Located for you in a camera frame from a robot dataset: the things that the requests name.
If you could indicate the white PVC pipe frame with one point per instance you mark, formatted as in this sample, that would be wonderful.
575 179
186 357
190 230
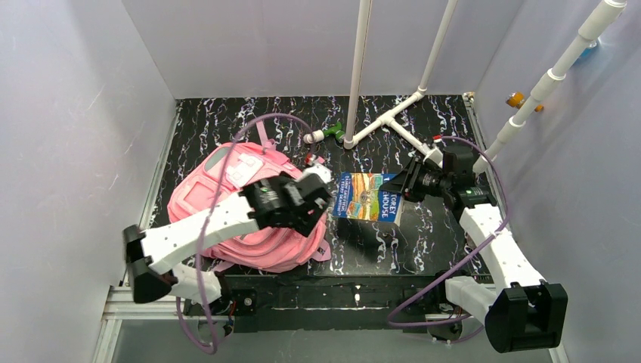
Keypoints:
467 38

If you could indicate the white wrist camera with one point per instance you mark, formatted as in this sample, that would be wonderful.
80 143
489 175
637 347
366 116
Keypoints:
433 152
319 170

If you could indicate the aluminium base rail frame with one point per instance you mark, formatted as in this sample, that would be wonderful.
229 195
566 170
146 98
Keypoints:
523 312

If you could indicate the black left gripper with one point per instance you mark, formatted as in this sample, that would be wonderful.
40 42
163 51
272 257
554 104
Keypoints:
311 201

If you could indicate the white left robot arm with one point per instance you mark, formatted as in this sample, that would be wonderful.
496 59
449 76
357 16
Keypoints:
154 257

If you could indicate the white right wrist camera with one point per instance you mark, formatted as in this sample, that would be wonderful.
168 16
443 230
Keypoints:
433 152

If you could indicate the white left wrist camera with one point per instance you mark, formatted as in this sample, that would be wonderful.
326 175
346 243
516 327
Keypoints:
319 170

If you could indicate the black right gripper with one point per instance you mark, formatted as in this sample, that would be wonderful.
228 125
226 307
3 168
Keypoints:
410 180

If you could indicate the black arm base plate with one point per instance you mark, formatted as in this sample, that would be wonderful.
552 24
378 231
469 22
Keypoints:
307 302

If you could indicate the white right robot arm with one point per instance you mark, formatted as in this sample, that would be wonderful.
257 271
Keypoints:
523 311

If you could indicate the green white pipe fitting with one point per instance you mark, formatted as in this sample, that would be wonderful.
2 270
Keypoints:
335 131

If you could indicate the orange yellow wall knob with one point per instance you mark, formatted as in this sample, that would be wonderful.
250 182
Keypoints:
515 100

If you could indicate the blue storey house book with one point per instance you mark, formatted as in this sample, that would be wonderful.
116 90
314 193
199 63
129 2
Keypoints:
359 197

